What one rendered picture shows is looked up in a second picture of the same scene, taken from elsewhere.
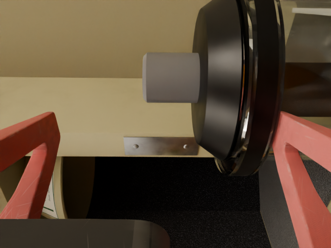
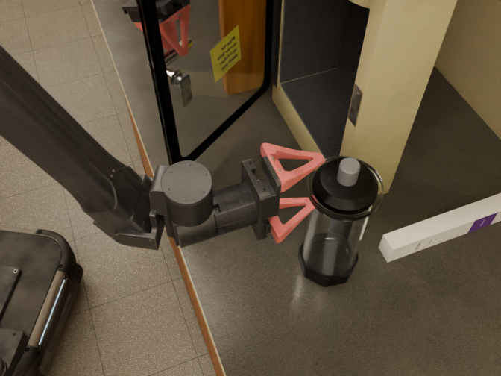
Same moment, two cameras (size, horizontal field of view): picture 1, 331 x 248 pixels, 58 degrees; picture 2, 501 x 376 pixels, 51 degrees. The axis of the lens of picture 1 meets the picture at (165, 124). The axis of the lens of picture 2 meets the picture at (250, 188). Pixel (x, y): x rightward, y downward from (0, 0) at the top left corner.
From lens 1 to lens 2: 65 cm
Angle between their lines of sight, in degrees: 59
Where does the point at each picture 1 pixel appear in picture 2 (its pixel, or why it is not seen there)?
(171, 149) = (353, 109)
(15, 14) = not seen: outside the picture
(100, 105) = (397, 71)
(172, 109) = (382, 110)
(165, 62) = (348, 178)
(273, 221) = (323, 86)
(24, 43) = not seen: outside the picture
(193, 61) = (347, 184)
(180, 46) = not seen: outside the picture
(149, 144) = (356, 101)
